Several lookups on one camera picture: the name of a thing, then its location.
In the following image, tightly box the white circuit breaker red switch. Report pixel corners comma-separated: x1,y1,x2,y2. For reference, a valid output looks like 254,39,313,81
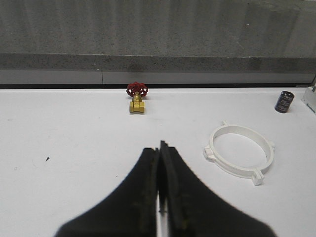
301,85,316,114

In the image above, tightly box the black cylindrical capacitor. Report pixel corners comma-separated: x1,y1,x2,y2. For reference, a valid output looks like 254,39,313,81
275,91,295,114

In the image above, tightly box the grey stone ledge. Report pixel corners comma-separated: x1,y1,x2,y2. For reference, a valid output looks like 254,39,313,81
0,0,316,87

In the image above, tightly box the white half pipe clamp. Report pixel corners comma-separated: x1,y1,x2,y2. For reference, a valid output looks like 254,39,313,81
216,121,275,186
203,124,237,174

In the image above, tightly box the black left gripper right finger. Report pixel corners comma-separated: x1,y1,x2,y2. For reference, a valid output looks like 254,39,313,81
158,141,275,237

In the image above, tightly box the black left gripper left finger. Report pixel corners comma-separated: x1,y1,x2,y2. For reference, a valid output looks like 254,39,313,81
56,148,159,237

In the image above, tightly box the brass valve with red handle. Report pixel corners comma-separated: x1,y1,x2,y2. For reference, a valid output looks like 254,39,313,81
126,82,148,113

